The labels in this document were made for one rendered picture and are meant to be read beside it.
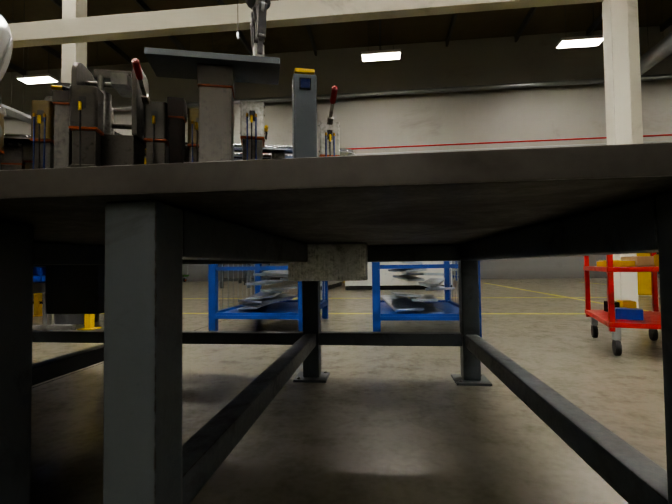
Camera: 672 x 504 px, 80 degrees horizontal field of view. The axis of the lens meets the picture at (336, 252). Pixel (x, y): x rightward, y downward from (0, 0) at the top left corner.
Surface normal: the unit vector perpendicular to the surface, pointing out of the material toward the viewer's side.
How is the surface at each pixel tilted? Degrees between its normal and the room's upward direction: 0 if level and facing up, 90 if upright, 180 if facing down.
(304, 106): 90
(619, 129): 90
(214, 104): 90
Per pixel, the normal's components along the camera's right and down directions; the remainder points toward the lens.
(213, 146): 0.18, -0.04
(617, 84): -0.11, -0.04
